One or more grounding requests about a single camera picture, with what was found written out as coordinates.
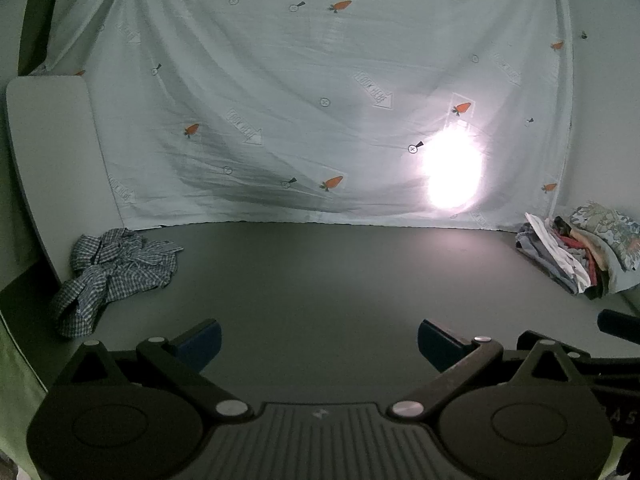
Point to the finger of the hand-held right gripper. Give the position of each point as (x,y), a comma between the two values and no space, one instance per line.
(619,326)
(610,372)

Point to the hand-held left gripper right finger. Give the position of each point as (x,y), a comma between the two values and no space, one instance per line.
(434,342)

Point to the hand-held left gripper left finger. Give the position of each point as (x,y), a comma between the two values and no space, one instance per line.
(202,341)

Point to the blue checked shirt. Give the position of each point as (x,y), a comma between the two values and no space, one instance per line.
(117,275)

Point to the pile of folded clothes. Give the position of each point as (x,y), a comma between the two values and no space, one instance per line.
(590,250)

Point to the white rounded board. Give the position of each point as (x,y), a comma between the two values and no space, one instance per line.
(60,160)

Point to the carrot print backdrop sheet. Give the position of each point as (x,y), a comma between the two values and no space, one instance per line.
(300,85)

